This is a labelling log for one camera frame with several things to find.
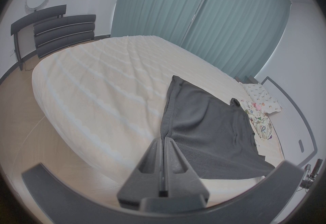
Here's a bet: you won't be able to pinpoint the black chest of drawers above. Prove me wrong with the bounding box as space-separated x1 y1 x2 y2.
33 14 96 59

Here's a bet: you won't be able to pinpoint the black dressing table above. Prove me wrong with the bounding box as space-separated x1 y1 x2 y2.
11 5 67 71

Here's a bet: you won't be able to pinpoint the pile of clothes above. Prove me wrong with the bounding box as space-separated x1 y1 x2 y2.
241 99 273 141

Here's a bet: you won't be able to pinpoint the white printed pillow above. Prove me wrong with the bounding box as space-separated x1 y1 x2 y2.
242 83 282 114

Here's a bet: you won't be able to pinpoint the grey bedside table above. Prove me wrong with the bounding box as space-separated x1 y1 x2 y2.
234 75 261 85

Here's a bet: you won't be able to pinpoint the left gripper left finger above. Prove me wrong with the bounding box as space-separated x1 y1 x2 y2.
117 138 163 209

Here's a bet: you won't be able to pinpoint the bed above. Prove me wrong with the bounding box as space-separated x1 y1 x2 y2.
32 35 318 188

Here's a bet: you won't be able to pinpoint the black T-shirt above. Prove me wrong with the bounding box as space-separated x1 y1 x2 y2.
160 75 276 180

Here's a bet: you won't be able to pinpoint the blue-green curtain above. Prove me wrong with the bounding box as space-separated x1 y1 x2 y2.
110 0 223 48
180 0 292 79

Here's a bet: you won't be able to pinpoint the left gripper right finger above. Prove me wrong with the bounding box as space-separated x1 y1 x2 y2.
163 136 210 205

